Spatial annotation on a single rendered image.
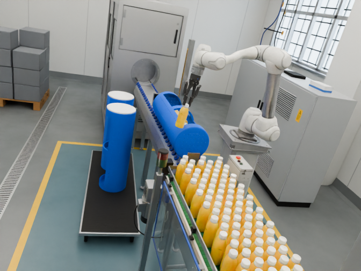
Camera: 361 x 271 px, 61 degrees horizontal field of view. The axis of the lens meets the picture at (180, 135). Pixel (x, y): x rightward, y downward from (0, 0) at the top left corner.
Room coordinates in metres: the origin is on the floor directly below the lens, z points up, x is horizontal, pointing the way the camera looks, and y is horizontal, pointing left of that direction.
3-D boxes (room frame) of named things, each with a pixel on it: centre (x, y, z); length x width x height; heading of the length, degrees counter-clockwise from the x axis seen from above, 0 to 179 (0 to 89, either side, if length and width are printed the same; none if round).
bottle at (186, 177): (1.76, -0.10, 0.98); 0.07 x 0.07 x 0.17
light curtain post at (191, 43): (3.60, 0.09, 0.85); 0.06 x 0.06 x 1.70; 21
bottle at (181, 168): (1.87, -0.05, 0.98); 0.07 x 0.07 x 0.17
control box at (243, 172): (1.99, -0.47, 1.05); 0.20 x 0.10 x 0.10; 21
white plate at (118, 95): (3.14, 0.71, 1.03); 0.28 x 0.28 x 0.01
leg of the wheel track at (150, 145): (3.04, 0.31, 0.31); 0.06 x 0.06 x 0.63; 21
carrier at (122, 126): (2.76, 0.61, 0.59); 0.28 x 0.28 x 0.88
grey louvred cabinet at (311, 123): (4.33, -1.27, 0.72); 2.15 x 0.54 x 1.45; 15
